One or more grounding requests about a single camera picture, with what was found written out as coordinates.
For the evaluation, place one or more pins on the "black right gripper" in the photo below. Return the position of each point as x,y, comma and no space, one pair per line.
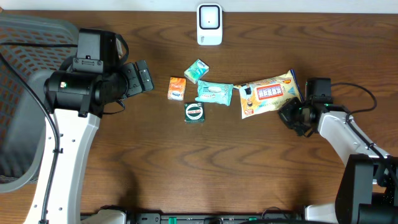
283,112

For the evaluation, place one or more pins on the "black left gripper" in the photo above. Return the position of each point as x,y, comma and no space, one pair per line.
132,73

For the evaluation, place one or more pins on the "orange tissue pack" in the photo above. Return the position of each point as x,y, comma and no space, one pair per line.
176,89

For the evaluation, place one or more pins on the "yellow snack bag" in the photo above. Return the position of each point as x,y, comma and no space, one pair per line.
268,94

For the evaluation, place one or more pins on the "green tissue pack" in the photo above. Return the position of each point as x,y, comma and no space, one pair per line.
195,72

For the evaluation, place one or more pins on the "dark green small box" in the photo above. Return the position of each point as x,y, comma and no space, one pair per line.
194,112

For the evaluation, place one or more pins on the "green wet wipes pack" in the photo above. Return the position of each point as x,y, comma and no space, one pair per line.
220,93

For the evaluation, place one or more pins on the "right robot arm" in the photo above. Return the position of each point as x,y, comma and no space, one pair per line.
368,189

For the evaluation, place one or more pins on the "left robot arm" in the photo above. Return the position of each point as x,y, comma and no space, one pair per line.
74,99

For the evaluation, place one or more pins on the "white barcode scanner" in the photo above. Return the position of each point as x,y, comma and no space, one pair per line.
209,24

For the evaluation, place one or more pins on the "grey plastic shopping basket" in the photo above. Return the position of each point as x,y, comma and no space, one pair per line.
32,48

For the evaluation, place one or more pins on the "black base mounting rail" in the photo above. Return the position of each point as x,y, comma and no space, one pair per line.
156,218

